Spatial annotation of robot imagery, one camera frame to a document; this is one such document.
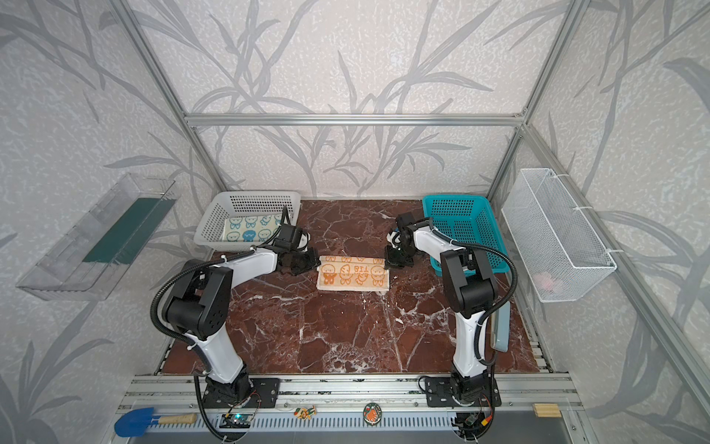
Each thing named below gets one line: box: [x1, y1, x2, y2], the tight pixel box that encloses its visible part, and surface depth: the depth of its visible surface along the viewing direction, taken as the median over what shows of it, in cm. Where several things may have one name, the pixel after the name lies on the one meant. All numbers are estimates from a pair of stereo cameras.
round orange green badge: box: [362, 402, 382, 426], surface depth 72 cm
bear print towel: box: [222, 214, 284, 243], surface depth 110 cm
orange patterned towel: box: [316, 255, 391, 292], surface depth 98 cm
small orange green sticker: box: [293, 405, 318, 420], surface depth 72 cm
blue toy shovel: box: [113, 407, 197, 438], surface depth 71 cm
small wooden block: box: [532, 403, 563, 418], surface depth 72 cm
